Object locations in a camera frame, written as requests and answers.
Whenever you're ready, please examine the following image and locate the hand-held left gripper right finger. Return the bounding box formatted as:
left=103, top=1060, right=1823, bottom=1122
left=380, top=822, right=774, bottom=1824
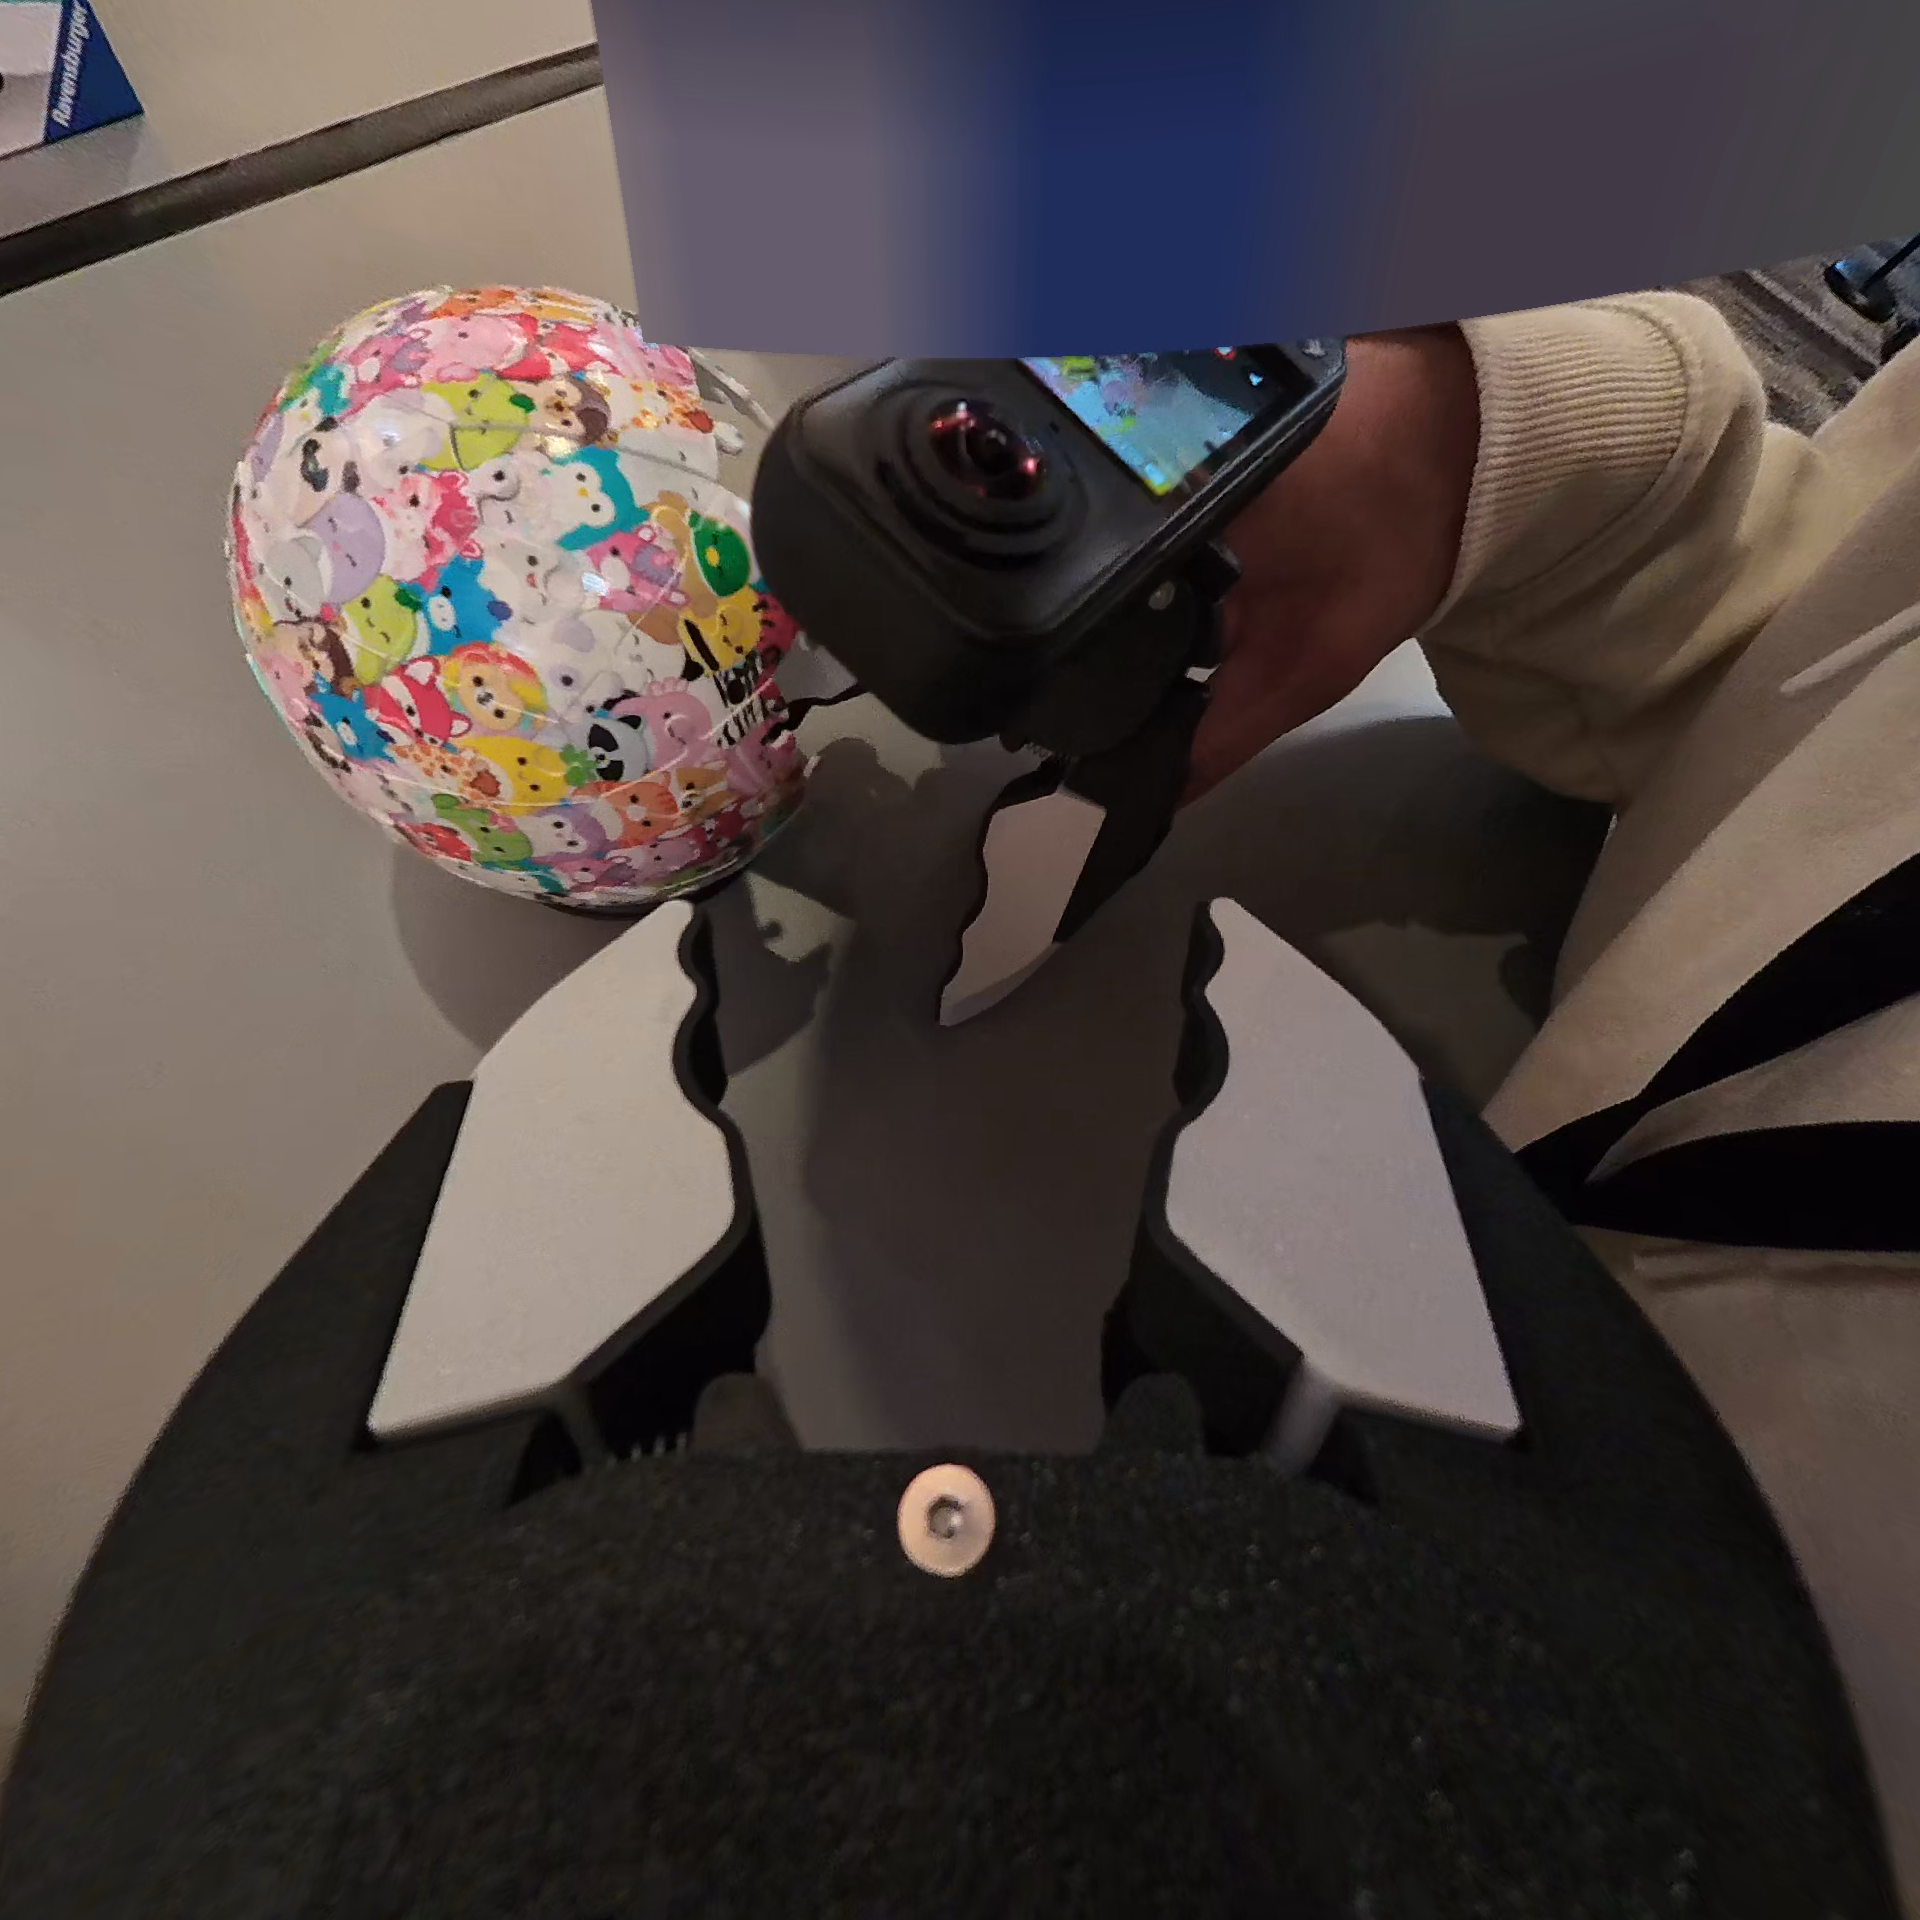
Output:
left=1104, top=893, right=1526, bottom=1458

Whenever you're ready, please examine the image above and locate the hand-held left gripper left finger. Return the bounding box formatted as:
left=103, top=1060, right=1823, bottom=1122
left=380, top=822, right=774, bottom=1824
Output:
left=370, top=900, right=774, bottom=1445

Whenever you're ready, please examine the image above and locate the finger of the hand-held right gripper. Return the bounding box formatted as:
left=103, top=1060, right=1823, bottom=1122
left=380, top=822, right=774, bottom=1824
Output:
left=941, top=766, right=1116, bottom=1029

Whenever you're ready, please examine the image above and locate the colourful puzzle ball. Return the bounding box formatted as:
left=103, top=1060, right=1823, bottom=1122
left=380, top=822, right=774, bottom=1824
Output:
left=226, top=284, right=817, bottom=909

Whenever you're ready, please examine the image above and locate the person's right forearm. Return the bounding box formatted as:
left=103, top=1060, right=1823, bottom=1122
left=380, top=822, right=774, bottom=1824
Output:
left=1422, top=289, right=1838, bottom=800

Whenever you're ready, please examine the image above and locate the puzzle box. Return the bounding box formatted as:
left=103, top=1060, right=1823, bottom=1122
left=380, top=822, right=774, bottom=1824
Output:
left=0, top=0, right=145, bottom=161

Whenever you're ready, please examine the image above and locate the person's right hand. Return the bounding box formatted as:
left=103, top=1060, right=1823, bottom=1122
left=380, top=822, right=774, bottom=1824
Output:
left=1181, top=325, right=1481, bottom=800

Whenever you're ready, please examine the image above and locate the beige hoodie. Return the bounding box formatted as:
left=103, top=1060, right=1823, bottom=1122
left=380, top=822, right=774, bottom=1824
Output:
left=1481, top=353, right=1920, bottom=1920

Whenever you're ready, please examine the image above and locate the black lanyard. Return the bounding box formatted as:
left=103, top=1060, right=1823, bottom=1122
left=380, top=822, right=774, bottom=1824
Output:
left=1516, top=858, right=1920, bottom=1256

